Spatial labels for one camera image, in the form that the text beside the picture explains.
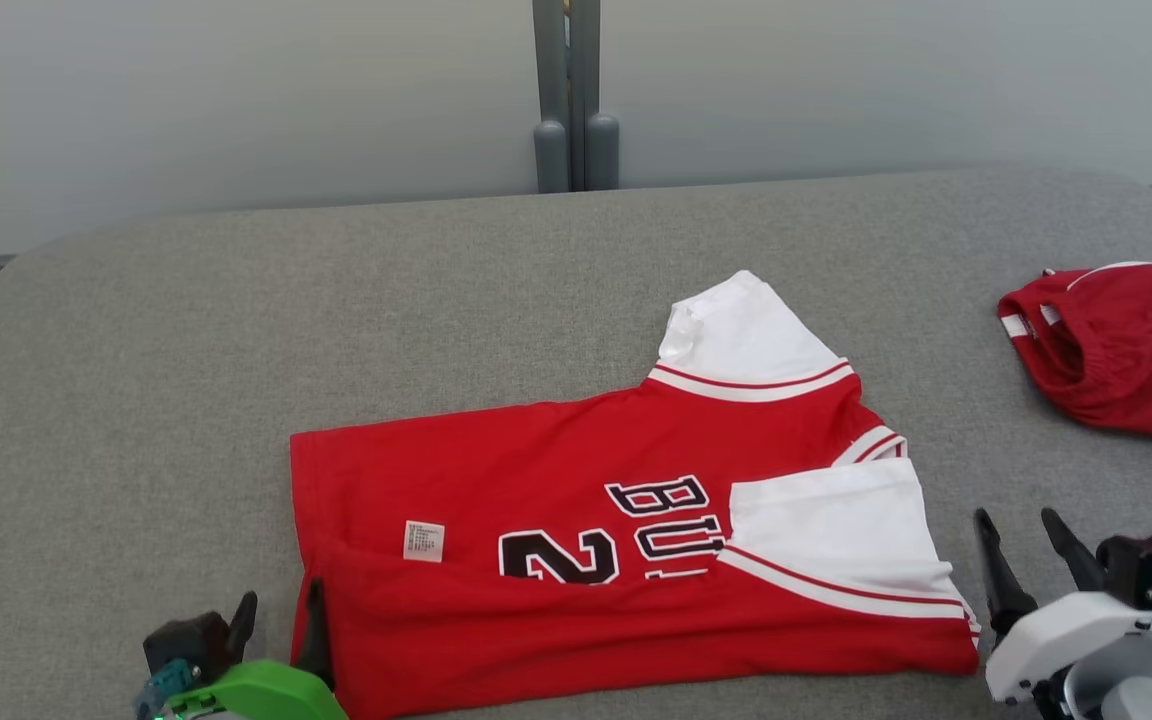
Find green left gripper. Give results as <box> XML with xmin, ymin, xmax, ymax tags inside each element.
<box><xmin>171</xmin><ymin>578</ymin><xmax>349</xmax><ymax>720</ymax></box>

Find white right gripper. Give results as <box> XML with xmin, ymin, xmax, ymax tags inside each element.
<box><xmin>973</xmin><ymin>508</ymin><xmax>1152</xmax><ymax>706</ymax></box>

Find red basketball shorts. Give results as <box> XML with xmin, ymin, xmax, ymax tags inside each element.
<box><xmin>998</xmin><ymin>262</ymin><xmax>1152</xmax><ymax>444</ymax></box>

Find red white basketball jersey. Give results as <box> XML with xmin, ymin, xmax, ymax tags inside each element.
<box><xmin>289</xmin><ymin>270</ymin><xmax>982</xmax><ymax>720</ymax></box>

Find left camera cable teal plug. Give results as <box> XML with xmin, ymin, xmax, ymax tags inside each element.
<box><xmin>133</xmin><ymin>658</ymin><xmax>199</xmax><ymax>720</ymax></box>

